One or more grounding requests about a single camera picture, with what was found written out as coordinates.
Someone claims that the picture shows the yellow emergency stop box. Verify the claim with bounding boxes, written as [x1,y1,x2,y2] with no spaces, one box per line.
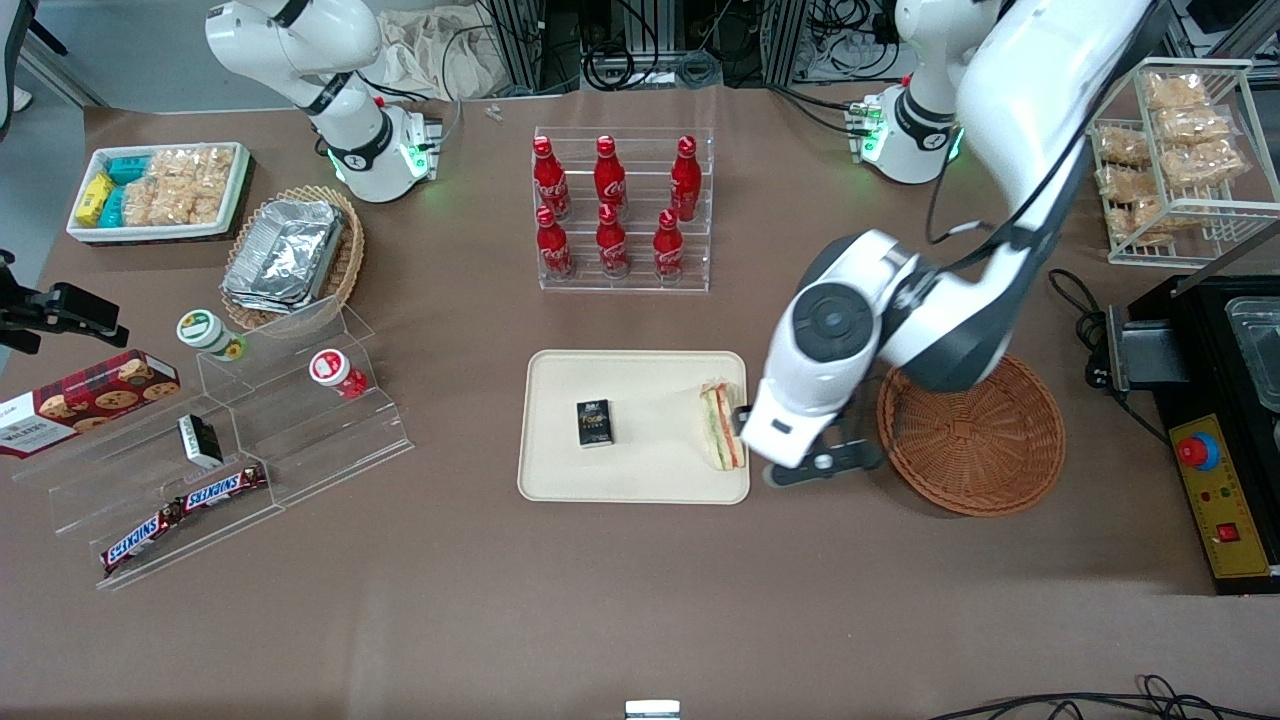
[1168,417,1277,581]

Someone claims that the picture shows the yellow snack packet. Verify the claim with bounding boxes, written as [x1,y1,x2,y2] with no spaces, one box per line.
[75,172,116,228]

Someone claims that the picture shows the black power cable with plug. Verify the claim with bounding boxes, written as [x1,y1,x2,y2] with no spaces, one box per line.
[1047,268,1114,392]

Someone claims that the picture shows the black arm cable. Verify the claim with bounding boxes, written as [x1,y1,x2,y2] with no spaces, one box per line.
[924,120,1097,247]

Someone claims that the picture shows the beige plastic tray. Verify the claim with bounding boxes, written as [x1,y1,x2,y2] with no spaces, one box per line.
[517,349,751,505]

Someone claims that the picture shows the black floor cable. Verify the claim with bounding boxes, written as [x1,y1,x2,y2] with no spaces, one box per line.
[925,675,1280,720]

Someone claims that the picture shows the red cookie box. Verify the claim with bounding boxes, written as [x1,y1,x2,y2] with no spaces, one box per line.
[0,349,182,459]

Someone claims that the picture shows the small black box gold print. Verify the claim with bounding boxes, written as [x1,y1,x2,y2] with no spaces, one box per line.
[575,399,614,449]

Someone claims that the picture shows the black machine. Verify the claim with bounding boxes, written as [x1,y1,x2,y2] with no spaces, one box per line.
[1105,275,1280,598]

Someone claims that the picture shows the light oval wicker basket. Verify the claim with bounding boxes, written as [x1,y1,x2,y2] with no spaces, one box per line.
[220,184,366,333]

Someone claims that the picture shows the bagged fried snack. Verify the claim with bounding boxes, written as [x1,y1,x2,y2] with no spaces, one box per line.
[1155,105,1234,147]
[1098,163,1163,206]
[1143,72,1210,110]
[1110,195,1179,247]
[1095,125,1153,167]
[1165,140,1250,190]

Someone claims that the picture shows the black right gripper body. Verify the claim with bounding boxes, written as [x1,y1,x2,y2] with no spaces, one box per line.
[0,250,46,357]

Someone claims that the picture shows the stack of foil trays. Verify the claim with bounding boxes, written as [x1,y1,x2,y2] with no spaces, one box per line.
[222,199,346,315]

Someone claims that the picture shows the white rectangular bin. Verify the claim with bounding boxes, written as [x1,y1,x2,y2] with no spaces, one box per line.
[66,142,251,244]

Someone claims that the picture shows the white wire rack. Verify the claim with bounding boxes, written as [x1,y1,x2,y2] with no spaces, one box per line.
[1086,57,1280,268]

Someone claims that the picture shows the aluminium frame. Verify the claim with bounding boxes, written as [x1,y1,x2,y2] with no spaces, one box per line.
[485,0,583,96]

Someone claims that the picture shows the red lid cup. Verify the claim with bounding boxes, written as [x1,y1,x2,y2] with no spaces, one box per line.
[308,348,368,400]

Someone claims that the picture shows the triangular sandwich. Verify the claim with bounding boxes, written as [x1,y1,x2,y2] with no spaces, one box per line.
[697,379,748,472]

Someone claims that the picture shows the clear acrylic stepped shelf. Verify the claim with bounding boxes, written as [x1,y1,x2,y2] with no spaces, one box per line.
[12,295,416,591]

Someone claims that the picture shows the green lid cup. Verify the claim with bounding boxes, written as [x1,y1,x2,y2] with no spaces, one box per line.
[177,309,248,362]

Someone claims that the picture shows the clear acrylic bottle rack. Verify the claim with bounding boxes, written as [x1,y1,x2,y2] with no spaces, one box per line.
[533,126,715,294]

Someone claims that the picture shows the beige cloth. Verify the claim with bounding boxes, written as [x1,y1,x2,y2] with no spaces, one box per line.
[375,8,523,102]

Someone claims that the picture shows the small black white box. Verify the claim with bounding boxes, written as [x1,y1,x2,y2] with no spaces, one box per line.
[177,413,225,470]

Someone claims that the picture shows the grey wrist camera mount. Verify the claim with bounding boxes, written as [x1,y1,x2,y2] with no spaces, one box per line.
[763,420,887,489]

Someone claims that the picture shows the brown round wicker basket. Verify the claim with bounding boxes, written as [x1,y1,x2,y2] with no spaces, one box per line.
[877,352,1067,518]

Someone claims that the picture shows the clear plastic container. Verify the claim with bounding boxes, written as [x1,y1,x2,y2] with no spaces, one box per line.
[1225,296,1280,412]

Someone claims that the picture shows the red cola bottle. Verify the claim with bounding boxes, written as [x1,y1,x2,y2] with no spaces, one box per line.
[669,135,703,223]
[535,205,576,281]
[594,135,628,223]
[596,203,631,279]
[653,208,686,282]
[532,135,572,222]

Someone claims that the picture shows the black chair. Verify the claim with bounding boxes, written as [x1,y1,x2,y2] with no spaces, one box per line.
[0,0,69,141]

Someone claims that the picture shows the clear bag rice crackers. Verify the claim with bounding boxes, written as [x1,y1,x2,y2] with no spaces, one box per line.
[148,147,236,187]
[122,178,234,227]

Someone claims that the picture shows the black cable bundle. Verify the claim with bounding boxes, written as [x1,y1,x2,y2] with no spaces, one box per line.
[580,0,771,91]

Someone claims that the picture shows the snickers bar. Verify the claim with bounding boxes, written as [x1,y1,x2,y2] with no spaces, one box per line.
[100,503,186,577]
[173,463,270,514]

